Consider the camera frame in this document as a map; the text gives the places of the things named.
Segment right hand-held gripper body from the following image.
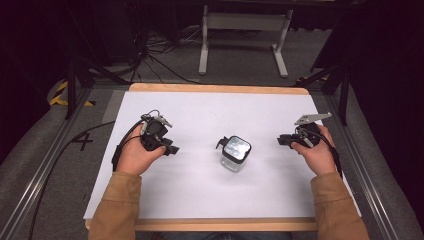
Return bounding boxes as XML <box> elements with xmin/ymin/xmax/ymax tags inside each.
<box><xmin>292</xmin><ymin>112</ymin><xmax>333</xmax><ymax>149</ymax></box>

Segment white table sheet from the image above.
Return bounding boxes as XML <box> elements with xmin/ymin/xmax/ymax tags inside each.
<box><xmin>83</xmin><ymin>91</ymin><xmax>362</xmax><ymax>220</ymax></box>

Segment aluminium frame rail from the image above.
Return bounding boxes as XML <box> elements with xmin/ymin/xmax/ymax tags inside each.
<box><xmin>0</xmin><ymin>87</ymin><xmax>93</xmax><ymax>240</ymax></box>
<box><xmin>324</xmin><ymin>94</ymin><xmax>401</xmax><ymax>240</ymax></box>

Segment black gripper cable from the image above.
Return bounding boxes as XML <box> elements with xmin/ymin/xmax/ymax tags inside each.
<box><xmin>27</xmin><ymin>119</ymin><xmax>145</xmax><ymax>240</ymax></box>
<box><xmin>304</xmin><ymin>128</ymin><xmax>344</xmax><ymax>179</ymax></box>

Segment person's left hand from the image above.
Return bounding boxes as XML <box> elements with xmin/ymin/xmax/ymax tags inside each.
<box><xmin>115</xmin><ymin>131</ymin><xmax>168</xmax><ymax>177</ymax></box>

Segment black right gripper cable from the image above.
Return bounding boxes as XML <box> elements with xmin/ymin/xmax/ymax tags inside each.
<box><xmin>304</xmin><ymin>128</ymin><xmax>344</xmax><ymax>179</ymax></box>

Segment black tripod stand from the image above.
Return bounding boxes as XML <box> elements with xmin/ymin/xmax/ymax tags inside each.
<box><xmin>63</xmin><ymin>54</ymin><xmax>132</xmax><ymax>121</ymax></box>
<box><xmin>294</xmin><ymin>61</ymin><xmax>352</xmax><ymax>127</ymax></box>

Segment white metal stand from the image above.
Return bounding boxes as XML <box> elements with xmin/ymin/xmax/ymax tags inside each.
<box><xmin>198</xmin><ymin>4</ymin><xmax>295</xmax><ymax>80</ymax></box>

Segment black floor tape mark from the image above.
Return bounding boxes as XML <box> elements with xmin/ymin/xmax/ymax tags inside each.
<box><xmin>71</xmin><ymin>131</ymin><xmax>95</xmax><ymax>152</ymax></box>

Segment yellow black hazard tape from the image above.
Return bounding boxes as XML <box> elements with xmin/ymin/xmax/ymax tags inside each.
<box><xmin>48</xmin><ymin>79</ymin><xmax>97</xmax><ymax>108</ymax></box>

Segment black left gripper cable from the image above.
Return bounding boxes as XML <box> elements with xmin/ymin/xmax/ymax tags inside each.
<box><xmin>27</xmin><ymin>119</ymin><xmax>145</xmax><ymax>240</ymax></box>

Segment clear square jar black lid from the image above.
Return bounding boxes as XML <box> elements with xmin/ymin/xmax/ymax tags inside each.
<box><xmin>215</xmin><ymin>134</ymin><xmax>253</xmax><ymax>174</ymax></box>

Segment person's right hand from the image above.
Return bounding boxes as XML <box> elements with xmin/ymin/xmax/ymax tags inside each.
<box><xmin>290</xmin><ymin>124</ymin><xmax>338</xmax><ymax>177</ymax></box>

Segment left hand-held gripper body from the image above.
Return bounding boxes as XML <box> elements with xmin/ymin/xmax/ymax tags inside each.
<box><xmin>139</xmin><ymin>109</ymin><xmax>174</xmax><ymax>153</ymax></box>

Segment black floor cables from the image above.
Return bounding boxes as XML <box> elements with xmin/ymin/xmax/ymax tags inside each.
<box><xmin>128</xmin><ymin>23</ymin><xmax>203</xmax><ymax>85</ymax></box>

